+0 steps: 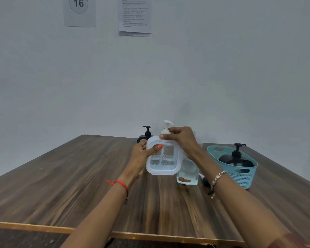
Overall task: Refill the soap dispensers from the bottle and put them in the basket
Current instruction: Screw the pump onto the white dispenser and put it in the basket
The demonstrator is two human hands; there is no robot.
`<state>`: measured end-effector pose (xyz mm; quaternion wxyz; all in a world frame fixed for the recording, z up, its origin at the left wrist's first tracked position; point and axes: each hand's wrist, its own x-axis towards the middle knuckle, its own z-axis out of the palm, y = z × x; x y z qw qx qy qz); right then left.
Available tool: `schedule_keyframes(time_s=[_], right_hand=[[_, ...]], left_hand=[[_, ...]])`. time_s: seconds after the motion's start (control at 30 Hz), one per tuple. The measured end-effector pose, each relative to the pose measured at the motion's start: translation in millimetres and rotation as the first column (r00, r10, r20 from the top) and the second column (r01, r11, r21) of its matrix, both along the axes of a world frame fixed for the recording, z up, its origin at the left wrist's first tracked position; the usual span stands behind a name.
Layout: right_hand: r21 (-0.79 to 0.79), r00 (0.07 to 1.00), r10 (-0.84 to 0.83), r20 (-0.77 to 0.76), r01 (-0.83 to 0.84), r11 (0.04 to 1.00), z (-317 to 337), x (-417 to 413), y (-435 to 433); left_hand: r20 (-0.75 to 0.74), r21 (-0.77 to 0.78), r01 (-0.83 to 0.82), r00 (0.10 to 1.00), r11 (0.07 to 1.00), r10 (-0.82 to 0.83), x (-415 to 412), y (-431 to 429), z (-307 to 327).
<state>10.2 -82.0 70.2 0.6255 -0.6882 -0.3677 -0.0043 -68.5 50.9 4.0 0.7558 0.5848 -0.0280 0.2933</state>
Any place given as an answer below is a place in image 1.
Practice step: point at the small black pump bottle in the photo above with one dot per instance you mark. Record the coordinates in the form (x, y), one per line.
(144, 138)

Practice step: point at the person's left forearm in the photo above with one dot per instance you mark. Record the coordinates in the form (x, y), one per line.
(100, 216)

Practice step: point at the red thread wristband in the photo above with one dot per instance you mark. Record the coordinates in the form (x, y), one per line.
(121, 183)

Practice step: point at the person's right forearm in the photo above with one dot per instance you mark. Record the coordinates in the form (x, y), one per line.
(248, 209)

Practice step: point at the white square pump soap dispenser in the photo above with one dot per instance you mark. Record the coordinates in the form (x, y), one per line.
(165, 162)

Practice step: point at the clear plastic refill bottle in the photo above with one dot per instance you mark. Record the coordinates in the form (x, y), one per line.
(188, 173)

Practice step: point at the teal plastic basket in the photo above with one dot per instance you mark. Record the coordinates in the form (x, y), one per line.
(245, 178)

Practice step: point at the person's left hand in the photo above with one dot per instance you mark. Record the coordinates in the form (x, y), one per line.
(137, 162)

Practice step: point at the large black pump bottle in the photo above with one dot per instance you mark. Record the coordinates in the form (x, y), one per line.
(235, 158)

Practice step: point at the person's right thumb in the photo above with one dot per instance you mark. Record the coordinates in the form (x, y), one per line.
(165, 136)

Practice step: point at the person's right hand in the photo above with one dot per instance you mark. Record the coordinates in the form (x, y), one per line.
(186, 144)

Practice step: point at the printed instruction sheet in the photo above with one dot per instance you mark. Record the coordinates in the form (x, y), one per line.
(135, 18)

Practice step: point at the loose black pump head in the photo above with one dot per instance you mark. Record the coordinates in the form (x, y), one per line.
(206, 183)

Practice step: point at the person's left thumb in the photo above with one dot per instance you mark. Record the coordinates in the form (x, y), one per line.
(153, 149)

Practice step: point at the paper sign with circled number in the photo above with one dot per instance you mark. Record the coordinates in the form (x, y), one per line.
(78, 12)

